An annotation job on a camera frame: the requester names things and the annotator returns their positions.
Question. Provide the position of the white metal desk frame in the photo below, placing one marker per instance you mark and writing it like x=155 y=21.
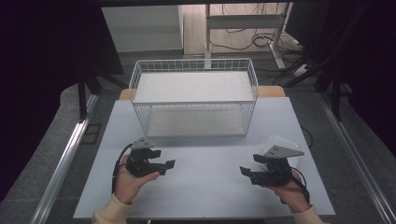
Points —
x=243 y=21

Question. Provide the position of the person's right hand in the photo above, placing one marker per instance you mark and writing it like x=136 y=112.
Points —
x=294 y=196

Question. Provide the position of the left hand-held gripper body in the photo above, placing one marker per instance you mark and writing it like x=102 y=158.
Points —
x=140 y=166

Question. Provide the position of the wooden table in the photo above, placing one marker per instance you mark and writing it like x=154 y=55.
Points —
x=271 y=91

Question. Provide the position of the white power strip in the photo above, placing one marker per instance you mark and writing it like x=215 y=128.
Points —
x=300 y=70

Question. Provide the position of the black metal stand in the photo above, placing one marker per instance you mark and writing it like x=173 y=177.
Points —
x=82 y=99
x=335 y=99

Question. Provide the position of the white cabinet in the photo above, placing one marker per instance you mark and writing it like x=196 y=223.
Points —
x=141 y=28

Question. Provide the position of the person's left hand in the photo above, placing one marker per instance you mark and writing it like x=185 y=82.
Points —
x=127 y=186

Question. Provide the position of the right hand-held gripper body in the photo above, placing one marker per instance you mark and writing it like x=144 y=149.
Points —
x=275 y=175

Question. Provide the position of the clear plastic container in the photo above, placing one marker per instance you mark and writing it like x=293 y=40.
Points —
x=281 y=141

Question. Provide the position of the metal floor rail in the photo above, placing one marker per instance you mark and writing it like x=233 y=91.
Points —
x=358 y=161
x=67 y=158

